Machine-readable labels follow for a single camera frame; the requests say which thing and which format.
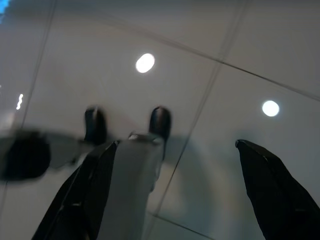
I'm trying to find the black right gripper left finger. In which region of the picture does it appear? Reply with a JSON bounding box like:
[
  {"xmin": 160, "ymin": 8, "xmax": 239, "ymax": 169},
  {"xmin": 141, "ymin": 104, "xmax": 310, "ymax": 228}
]
[{"xmin": 32, "ymin": 140, "xmax": 119, "ymax": 240}]

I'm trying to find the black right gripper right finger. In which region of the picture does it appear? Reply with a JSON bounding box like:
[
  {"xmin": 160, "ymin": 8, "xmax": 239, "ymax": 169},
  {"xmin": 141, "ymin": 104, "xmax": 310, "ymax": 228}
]
[{"xmin": 235, "ymin": 139, "xmax": 320, "ymax": 240}]

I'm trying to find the grey robot right leg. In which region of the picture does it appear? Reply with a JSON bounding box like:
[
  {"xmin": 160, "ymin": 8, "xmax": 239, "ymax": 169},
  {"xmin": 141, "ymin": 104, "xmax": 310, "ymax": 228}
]
[{"xmin": 99, "ymin": 132, "xmax": 166, "ymax": 240}]

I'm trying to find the black robot left foot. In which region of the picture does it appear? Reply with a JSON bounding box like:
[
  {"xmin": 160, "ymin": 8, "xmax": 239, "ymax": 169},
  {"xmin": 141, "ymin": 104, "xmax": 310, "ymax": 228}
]
[{"xmin": 83, "ymin": 106, "xmax": 109, "ymax": 146}]

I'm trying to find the black robot foot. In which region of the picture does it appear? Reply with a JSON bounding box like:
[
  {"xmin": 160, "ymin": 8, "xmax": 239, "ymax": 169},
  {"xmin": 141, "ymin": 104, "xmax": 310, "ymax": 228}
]
[
  {"xmin": 83, "ymin": 106, "xmax": 109, "ymax": 146},
  {"xmin": 148, "ymin": 106, "xmax": 172, "ymax": 141}
]

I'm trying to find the black robot right foot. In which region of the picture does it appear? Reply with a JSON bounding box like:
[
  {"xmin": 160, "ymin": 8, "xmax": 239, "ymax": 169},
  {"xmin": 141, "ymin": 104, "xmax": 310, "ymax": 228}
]
[{"xmin": 148, "ymin": 106, "xmax": 172, "ymax": 141}]

